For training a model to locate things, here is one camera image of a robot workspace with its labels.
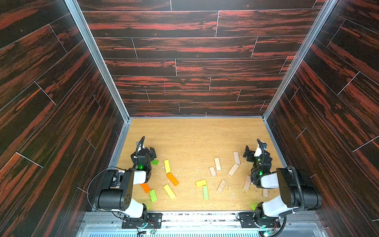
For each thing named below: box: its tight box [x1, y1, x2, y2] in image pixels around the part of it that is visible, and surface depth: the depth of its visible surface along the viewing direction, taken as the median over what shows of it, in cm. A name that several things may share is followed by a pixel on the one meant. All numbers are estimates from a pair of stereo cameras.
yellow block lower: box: [162, 183, 177, 200], surface depth 84 cm
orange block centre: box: [166, 172, 180, 187], surface depth 90 cm
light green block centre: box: [203, 185, 209, 200], surface depth 84 cm
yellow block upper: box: [163, 159, 172, 174], surface depth 95 cm
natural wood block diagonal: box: [227, 163, 240, 177], surface depth 93 cm
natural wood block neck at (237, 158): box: [232, 151, 241, 165], surface depth 98 cm
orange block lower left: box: [139, 182, 152, 194], surface depth 86 cm
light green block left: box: [149, 188, 158, 202], surface depth 84 cm
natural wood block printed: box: [216, 179, 227, 193], surface depth 86 cm
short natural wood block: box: [208, 166, 217, 177], surface depth 93 cm
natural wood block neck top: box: [214, 157, 222, 171], surface depth 95 cm
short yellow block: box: [195, 179, 208, 188], surface depth 88 cm
